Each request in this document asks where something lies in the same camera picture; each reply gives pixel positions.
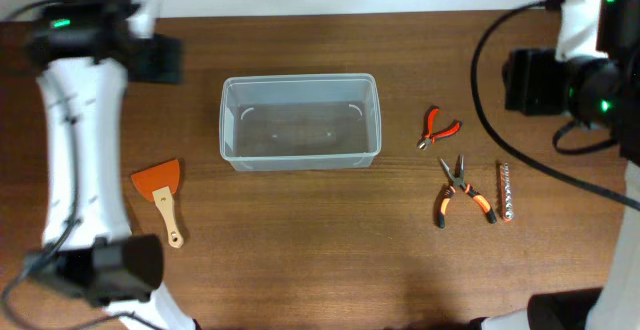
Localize small red cutting pliers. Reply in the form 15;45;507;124
417;106;463;150

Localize clear plastic container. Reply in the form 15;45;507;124
219;73;382;172

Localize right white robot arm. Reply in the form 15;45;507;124
470;0;639;329

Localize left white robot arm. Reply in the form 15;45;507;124
16;0;197;329

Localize orange black needle-nose pliers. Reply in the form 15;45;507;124
436;155;497;229

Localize socket bit rail orange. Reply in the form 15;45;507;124
498;162;514;222

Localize orange scraper wooden handle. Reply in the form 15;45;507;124
131;159;184;249

